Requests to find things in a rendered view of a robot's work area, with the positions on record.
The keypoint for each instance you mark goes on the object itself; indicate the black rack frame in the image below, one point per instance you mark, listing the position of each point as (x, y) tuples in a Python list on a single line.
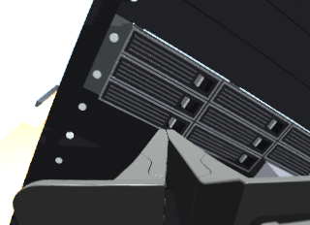
[(261, 46)]

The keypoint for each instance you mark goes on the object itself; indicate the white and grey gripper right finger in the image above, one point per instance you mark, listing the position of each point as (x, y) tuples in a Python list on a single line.
[(207, 192)]

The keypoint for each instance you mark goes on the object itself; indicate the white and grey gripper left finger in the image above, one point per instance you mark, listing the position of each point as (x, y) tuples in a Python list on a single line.
[(135, 197)]

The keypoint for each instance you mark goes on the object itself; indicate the tan wooden board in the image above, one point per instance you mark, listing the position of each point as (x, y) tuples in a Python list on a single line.
[(16, 152)]

